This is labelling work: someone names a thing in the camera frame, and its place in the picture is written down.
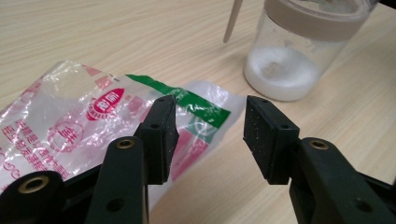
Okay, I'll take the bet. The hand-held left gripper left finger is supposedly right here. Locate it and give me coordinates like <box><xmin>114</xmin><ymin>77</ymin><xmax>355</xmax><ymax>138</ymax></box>
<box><xmin>85</xmin><ymin>94</ymin><xmax>180</xmax><ymax>224</ymax></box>

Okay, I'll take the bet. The beige spoon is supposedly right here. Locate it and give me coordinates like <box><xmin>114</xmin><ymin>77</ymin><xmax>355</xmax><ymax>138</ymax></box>
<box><xmin>222</xmin><ymin>0</ymin><xmax>245</xmax><ymax>44</ymax></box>

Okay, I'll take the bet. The clear printed plastic bag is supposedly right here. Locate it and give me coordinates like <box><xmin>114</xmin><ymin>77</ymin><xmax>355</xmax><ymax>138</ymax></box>
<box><xmin>0</xmin><ymin>60</ymin><xmax>247</xmax><ymax>213</ymax></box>

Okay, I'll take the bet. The clear jar with beige band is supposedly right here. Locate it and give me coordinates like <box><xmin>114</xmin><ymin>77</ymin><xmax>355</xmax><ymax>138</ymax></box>
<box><xmin>243</xmin><ymin>0</ymin><xmax>379</xmax><ymax>103</ymax></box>

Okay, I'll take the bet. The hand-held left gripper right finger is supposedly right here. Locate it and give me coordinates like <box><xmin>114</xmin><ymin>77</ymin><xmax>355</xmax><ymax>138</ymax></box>
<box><xmin>242</xmin><ymin>95</ymin><xmax>396</xmax><ymax>224</ymax></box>

